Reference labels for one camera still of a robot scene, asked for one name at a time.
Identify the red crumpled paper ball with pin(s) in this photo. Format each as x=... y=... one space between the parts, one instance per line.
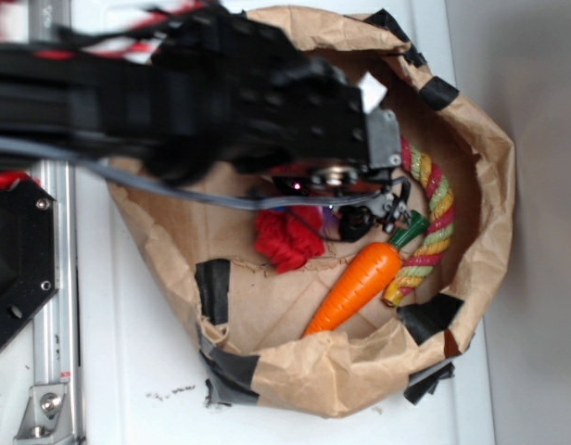
x=289 y=238

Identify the metal corner bracket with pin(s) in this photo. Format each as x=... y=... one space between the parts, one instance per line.
x=47 y=416

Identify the brown paper bag bin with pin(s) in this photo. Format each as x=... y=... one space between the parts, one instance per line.
x=247 y=321

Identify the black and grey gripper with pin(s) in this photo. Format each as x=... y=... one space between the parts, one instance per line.
x=389 y=208

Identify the aluminium extrusion rail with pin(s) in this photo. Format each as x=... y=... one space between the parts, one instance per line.
x=56 y=343

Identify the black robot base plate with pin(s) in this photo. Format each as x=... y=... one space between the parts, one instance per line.
x=27 y=255

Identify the multicolour twisted rope toy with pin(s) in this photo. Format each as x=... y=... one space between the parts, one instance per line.
x=440 y=199

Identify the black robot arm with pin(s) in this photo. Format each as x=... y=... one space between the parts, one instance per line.
x=205 y=105

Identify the orange plastic toy carrot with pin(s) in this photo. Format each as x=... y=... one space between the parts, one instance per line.
x=368 y=274

